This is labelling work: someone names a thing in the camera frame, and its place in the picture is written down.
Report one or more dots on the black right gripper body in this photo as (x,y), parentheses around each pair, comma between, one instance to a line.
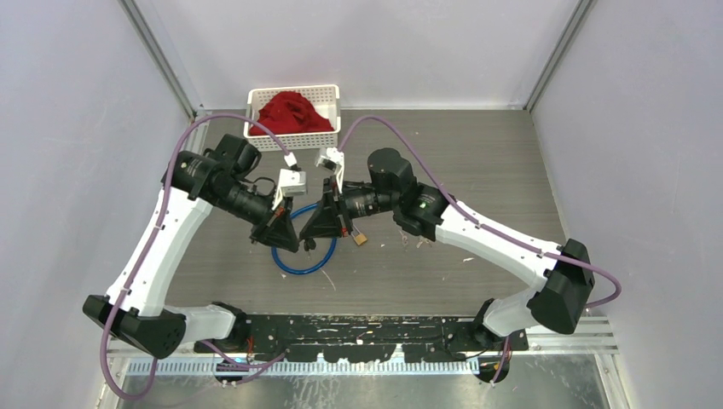
(331,190)

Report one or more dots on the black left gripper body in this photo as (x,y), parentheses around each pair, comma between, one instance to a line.
(260,233)

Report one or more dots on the orange black padlock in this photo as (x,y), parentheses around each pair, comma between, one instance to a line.
(309,245)

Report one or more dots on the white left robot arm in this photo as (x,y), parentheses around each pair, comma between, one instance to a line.
(135,307)

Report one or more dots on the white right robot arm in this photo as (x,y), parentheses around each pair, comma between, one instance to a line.
(558,278)

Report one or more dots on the small silver key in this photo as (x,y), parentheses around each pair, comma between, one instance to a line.
(404,239)

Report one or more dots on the silver key bunch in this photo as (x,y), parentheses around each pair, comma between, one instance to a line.
(423,241)

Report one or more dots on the brass padlock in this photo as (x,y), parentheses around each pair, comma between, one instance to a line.
(359,238)

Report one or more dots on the white perforated plastic basket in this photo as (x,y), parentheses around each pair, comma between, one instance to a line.
(324,97)

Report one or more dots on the red cloth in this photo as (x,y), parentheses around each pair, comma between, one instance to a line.
(288,112)

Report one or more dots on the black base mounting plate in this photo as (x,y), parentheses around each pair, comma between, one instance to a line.
(360,339)

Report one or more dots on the blue cable lock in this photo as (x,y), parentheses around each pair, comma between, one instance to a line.
(306,262)

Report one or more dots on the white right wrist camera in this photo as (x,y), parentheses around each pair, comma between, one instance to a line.
(331,159)

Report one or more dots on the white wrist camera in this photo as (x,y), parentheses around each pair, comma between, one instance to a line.
(331,159)
(290,183)

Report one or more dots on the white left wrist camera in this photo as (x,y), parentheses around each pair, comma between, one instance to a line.
(290,183)

